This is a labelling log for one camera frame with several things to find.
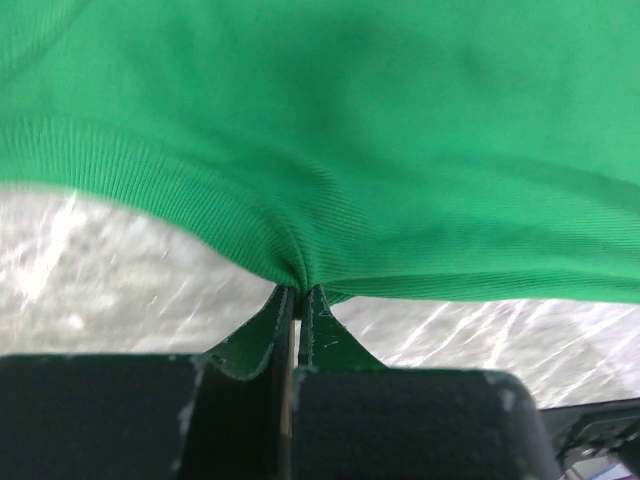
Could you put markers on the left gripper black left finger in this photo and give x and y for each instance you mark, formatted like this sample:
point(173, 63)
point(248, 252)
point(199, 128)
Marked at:
point(210, 415)

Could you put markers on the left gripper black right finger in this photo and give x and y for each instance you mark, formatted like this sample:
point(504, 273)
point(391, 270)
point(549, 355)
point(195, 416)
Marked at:
point(355, 418)

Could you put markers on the green tank top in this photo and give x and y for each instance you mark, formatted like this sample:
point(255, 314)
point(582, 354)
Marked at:
point(449, 150)

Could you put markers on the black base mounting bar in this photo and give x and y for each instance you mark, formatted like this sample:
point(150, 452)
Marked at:
point(581, 432)

